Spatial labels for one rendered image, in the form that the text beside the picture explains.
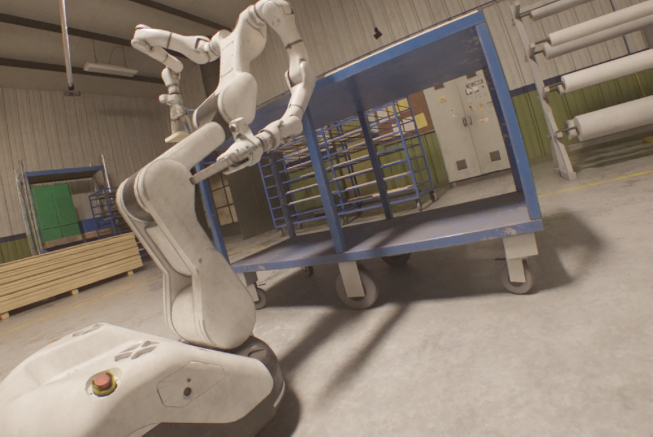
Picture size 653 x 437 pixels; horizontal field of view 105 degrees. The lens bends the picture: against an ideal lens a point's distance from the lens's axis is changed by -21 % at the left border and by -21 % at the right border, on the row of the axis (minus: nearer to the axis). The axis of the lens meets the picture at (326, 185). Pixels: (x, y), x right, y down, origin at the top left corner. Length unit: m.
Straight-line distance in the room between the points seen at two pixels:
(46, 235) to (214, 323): 7.82
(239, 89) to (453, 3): 6.32
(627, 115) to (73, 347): 4.27
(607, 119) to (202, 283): 3.78
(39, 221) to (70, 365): 7.65
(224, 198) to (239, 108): 7.84
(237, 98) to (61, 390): 0.93
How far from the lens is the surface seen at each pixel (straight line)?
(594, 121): 3.89
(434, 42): 1.25
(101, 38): 9.28
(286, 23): 1.32
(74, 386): 0.72
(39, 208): 8.67
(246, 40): 1.41
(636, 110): 4.03
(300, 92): 1.19
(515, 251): 1.25
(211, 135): 1.08
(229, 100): 1.13
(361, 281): 1.44
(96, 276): 6.05
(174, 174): 0.91
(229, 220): 8.92
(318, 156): 1.36
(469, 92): 5.95
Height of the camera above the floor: 0.58
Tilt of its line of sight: 1 degrees up
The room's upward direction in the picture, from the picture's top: 15 degrees counter-clockwise
